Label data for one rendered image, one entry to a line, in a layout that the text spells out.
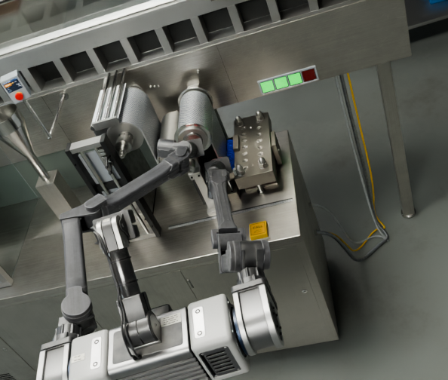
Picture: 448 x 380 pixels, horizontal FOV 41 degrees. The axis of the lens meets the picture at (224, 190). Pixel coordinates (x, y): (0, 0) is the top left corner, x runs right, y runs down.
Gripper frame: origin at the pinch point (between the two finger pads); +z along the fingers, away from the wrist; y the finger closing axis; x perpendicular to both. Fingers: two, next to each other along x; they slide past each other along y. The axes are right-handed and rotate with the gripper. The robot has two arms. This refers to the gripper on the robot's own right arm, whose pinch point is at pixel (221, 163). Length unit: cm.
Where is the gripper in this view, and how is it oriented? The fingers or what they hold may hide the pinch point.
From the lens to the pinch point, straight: 246.0
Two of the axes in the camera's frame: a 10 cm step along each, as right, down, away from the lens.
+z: 1.5, -2.5, 9.6
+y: 9.5, -2.2, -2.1
